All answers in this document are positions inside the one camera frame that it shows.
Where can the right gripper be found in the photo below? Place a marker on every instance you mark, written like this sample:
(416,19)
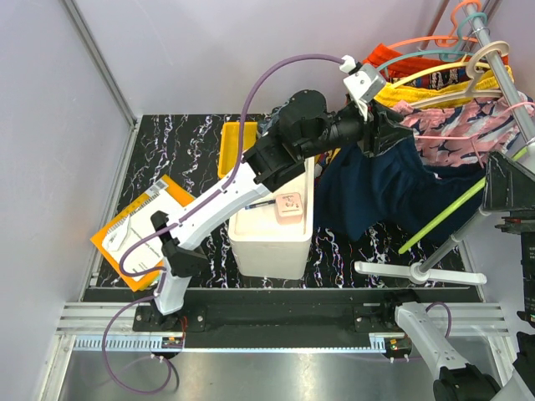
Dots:
(510,184)

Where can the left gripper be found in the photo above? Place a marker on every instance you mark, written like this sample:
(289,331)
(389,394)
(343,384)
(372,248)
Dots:
(382,129)

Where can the navy blue shorts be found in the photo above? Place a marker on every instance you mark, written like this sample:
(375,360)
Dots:
(355,191)

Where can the pink hanger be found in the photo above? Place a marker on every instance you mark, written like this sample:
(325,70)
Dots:
(480,133)

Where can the green hanger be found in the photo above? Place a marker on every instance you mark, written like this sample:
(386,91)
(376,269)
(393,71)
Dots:
(460,204)

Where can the dark leaf-pattern shorts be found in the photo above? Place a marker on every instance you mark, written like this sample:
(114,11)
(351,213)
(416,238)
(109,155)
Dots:
(264,125)

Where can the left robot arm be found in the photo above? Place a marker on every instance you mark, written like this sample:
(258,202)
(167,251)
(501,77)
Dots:
(304,129)

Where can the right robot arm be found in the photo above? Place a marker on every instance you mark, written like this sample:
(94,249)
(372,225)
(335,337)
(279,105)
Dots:
(458,373)

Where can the orange red shorts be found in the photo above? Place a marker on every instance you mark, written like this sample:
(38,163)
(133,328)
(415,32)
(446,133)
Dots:
(400,69)

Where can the pink white patterned shorts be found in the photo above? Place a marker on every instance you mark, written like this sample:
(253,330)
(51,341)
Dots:
(455,125)

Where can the dark red patterned shorts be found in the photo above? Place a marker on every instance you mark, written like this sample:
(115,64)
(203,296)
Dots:
(425,87)

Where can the beige hanger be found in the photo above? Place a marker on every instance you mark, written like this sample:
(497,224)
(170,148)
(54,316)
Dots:
(499,48)

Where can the teal hanger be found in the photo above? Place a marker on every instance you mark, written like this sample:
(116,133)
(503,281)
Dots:
(445,55)

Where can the cream yellow hanger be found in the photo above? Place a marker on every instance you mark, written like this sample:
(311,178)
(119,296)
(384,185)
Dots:
(468,66)

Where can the yellow shorts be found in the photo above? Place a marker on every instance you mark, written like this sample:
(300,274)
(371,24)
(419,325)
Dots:
(488,81)

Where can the orange hanger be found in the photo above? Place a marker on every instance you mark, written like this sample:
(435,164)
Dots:
(444,41)

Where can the pink small box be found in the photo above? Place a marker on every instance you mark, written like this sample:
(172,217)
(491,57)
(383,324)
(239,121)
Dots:
(289,208)

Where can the blue pen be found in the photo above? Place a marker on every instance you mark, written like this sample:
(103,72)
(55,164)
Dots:
(260,204)

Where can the metal clothes rack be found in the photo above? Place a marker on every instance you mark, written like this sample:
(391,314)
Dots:
(422,272)

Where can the yellow plastic bin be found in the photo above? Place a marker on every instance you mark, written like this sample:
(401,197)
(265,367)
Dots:
(229,144)

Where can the white foam box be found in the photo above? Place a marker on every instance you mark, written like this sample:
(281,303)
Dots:
(262,247)

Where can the orange spiral notebook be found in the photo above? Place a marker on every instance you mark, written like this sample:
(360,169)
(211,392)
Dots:
(132,224)

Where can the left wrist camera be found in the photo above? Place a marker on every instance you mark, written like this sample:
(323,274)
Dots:
(363,83)

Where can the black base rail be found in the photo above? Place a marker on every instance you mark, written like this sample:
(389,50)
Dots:
(211,310)

